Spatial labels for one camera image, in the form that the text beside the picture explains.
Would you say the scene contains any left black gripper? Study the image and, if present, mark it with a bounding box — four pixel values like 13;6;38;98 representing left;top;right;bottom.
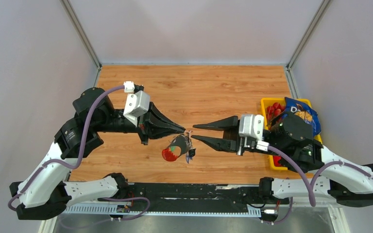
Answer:
94;100;184;145

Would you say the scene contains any keyring bundle with red tag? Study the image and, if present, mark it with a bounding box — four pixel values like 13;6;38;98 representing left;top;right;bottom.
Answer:
161;131;196;164

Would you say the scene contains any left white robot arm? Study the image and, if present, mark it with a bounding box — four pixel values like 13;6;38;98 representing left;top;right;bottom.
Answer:
8;81;185;220

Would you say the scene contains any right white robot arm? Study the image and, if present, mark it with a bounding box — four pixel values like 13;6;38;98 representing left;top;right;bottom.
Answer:
194;112;373;207

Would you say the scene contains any yellow plastic bin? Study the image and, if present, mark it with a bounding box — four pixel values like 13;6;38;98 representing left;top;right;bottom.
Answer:
260;97;323;171

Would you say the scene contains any red cherry tomatoes bunch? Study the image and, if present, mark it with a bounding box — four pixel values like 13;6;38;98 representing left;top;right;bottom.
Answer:
266;102;286;121

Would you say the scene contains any blue chip bag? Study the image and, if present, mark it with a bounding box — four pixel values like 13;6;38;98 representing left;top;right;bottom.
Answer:
285;97;322;136

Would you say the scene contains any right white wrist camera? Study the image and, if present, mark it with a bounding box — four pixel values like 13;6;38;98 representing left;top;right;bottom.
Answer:
237;114;269;155

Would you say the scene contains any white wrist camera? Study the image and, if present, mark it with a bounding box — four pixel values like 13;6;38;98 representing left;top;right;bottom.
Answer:
237;114;269;155
123;81;151;126

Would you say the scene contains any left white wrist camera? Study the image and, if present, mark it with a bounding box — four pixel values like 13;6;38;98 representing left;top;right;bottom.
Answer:
123;81;151;126

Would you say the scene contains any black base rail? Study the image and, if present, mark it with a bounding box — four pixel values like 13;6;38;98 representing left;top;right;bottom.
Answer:
113;183;289;213

